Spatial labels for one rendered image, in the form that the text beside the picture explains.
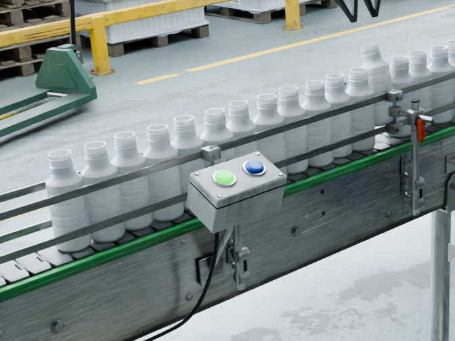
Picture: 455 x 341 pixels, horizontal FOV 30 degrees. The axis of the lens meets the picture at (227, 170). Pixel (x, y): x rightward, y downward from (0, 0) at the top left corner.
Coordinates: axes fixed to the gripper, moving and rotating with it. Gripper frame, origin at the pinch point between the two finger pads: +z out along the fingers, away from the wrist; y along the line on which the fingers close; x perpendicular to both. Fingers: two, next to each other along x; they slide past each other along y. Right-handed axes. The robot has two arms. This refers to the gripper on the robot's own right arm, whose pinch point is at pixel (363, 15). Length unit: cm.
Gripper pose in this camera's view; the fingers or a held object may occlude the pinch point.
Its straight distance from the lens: 177.2
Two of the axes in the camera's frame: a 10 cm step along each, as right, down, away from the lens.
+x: -8.1, 2.7, -5.3
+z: 2.3, 9.6, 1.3
